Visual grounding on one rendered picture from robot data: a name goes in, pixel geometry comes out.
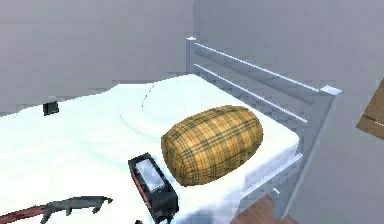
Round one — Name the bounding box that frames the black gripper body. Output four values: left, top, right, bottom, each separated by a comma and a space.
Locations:
44, 195, 115, 217

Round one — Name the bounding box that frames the black alarm clock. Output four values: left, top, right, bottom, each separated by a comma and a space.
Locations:
42, 101, 60, 117

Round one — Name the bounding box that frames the yellow plaid pillow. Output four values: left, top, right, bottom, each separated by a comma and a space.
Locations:
160, 105, 264, 187

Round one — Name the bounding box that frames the brown wooden furniture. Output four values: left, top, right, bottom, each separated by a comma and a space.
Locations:
355, 77, 384, 141

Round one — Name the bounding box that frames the white bed with grey frame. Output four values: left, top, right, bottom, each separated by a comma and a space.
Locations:
0, 35, 343, 224

